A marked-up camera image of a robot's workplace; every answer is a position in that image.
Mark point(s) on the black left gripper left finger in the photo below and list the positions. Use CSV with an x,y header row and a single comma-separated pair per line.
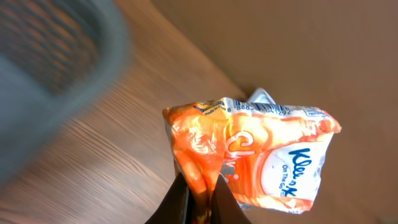
x,y
173,208

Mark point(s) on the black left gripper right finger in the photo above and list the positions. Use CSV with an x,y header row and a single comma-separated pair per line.
x,y
224,207

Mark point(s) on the orange tissue pack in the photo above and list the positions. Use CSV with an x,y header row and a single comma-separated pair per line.
x,y
270,155

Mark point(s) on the white barcode scanner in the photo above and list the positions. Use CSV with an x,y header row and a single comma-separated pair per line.
x,y
261,96

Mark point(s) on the dark grey plastic basket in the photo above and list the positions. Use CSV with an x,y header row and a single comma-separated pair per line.
x,y
57,56

